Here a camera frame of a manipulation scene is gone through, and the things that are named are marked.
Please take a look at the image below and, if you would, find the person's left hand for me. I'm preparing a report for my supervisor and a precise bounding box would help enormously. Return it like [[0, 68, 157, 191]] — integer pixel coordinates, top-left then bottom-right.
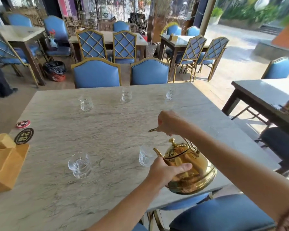
[[146, 156, 193, 188]]

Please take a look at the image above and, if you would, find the person's right hand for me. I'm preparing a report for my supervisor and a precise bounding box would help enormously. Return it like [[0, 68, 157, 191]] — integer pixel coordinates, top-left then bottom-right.
[[157, 110, 184, 137]]

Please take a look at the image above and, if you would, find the gold metal teapot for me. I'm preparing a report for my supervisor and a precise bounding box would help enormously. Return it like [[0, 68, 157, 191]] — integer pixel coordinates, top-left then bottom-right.
[[148, 128, 218, 195]]

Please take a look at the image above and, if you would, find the person's left forearm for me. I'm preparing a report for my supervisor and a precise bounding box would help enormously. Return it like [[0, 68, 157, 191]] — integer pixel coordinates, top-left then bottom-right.
[[86, 177, 168, 231]]

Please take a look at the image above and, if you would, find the person's right forearm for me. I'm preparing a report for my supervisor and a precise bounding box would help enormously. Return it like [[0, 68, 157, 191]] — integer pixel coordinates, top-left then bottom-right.
[[176, 119, 289, 223]]

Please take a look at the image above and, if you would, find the clear drinking glass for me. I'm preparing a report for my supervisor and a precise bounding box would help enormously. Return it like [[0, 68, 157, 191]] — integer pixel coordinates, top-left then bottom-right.
[[121, 88, 132, 103], [138, 145, 157, 167], [79, 96, 94, 112], [68, 152, 92, 179], [166, 86, 177, 100]]

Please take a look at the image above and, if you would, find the blue lattice-back chair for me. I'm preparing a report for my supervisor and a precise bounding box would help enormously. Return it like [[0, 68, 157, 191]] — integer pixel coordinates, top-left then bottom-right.
[[76, 29, 108, 62], [0, 26, 40, 88], [197, 36, 230, 82], [112, 30, 138, 64], [169, 35, 208, 83]]

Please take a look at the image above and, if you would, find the glass vase with twigs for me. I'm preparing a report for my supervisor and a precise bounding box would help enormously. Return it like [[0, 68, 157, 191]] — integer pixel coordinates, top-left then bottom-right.
[[145, 42, 158, 58]]

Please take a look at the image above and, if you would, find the marble-top dining table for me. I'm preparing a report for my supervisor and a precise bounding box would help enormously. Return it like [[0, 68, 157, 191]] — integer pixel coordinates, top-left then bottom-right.
[[221, 78, 289, 143], [0, 25, 47, 86], [159, 34, 213, 81], [68, 30, 149, 62]]

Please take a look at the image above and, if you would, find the dark padded chair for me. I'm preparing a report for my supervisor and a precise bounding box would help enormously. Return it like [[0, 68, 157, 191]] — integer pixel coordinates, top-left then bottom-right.
[[254, 127, 289, 176]]

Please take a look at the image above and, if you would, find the white plant pot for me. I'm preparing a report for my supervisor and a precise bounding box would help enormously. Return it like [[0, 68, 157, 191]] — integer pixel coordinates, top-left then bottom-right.
[[208, 15, 222, 25]]

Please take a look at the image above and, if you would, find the red bin with black bag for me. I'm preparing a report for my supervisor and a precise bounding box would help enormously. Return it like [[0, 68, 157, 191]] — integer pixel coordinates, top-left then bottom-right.
[[43, 60, 67, 82]]

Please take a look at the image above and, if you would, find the black round number sign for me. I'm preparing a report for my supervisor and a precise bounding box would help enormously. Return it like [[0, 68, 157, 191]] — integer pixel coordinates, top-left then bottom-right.
[[14, 128, 35, 145]]

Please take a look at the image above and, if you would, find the red round sticker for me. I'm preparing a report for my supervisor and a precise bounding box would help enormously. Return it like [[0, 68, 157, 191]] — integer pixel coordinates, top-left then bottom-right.
[[16, 120, 31, 129]]

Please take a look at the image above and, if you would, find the blue vase with red flower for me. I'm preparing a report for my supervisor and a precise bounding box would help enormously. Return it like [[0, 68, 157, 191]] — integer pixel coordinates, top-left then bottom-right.
[[48, 29, 58, 48]]

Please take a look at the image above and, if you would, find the orange plant pot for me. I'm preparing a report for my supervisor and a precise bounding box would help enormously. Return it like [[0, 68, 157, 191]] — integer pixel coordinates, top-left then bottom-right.
[[271, 23, 289, 51]]

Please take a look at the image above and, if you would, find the white globe lamp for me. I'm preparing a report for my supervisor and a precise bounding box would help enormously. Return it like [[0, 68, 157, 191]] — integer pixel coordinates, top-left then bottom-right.
[[254, 0, 270, 11]]

